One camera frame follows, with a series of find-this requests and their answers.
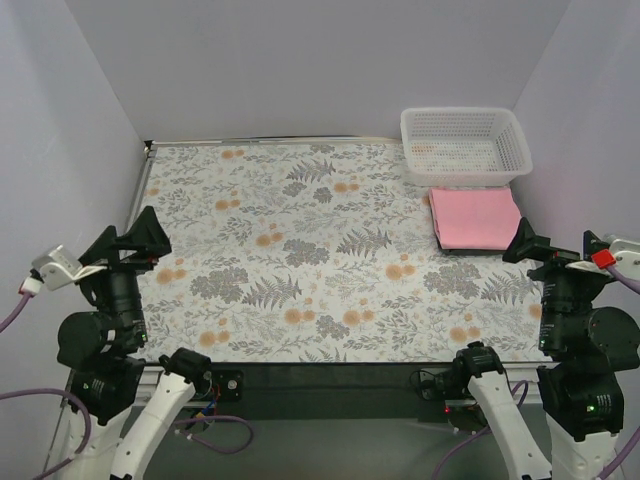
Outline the white plastic basket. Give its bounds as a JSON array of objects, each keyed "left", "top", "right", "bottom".
[{"left": 400, "top": 107, "right": 533, "bottom": 188}]

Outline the aluminium table frame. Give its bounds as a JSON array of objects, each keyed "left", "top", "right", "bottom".
[{"left": 67, "top": 141, "right": 555, "bottom": 458}]

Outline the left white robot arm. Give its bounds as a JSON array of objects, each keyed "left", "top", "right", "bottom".
[{"left": 57, "top": 207, "right": 213, "bottom": 479}]

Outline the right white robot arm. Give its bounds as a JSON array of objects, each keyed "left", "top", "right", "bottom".
[{"left": 452, "top": 219, "right": 639, "bottom": 479}]

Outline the folded dark green t shirt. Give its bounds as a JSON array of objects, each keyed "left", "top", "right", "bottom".
[{"left": 437, "top": 240, "right": 505, "bottom": 256}]

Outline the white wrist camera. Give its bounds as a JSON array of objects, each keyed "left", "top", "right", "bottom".
[
  {"left": 18, "top": 245, "right": 107, "bottom": 296},
  {"left": 568, "top": 234, "right": 639, "bottom": 280}
]

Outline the pink t shirt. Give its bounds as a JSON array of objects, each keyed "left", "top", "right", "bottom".
[{"left": 429, "top": 187, "right": 521, "bottom": 251}]

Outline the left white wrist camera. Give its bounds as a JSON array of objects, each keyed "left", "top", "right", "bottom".
[{"left": 18, "top": 245, "right": 107, "bottom": 296}]

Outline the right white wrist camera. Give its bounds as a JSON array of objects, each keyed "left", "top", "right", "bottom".
[{"left": 568, "top": 234, "right": 639, "bottom": 280}]

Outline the floral patterned table mat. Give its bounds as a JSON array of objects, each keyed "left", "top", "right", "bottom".
[{"left": 139, "top": 143, "right": 542, "bottom": 363}]

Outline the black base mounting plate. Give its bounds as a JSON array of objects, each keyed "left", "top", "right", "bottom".
[{"left": 211, "top": 362, "right": 452, "bottom": 422}]

